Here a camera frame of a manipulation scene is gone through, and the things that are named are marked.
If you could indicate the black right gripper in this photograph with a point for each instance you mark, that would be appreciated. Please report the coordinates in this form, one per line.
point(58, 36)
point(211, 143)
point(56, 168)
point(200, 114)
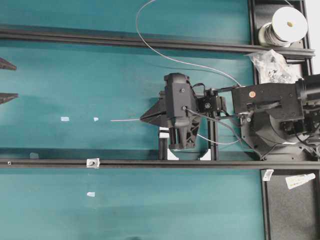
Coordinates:
point(179, 98)

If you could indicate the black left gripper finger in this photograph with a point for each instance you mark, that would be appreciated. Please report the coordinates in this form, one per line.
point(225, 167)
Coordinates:
point(6, 97)
point(6, 65)

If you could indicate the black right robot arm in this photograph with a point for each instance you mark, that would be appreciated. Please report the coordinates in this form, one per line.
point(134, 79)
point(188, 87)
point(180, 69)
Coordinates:
point(275, 119)

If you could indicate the silver metal corner fitting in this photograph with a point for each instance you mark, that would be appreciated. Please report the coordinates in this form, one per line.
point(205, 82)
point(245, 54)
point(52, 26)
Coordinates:
point(93, 163)

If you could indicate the plastic bag of screws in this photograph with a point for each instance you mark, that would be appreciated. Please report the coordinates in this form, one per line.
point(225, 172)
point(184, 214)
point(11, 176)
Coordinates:
point(272, 67)

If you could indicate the small white tag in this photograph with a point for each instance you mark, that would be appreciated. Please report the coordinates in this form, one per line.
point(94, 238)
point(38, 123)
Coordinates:
point(267, 175)

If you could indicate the white paper label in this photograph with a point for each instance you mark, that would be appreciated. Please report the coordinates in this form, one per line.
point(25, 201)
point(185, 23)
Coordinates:
point(298, 180)

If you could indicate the black aluminium rail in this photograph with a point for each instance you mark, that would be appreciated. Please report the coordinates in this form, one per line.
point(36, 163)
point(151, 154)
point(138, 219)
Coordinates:
point(106, 39)
point(181, 164)

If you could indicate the black rectangular frame stand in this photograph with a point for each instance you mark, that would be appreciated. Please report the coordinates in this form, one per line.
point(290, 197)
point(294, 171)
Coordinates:
point(169, 141)

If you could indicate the white wire spool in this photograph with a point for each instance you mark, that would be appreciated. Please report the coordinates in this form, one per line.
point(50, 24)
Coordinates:
point(287, 26)

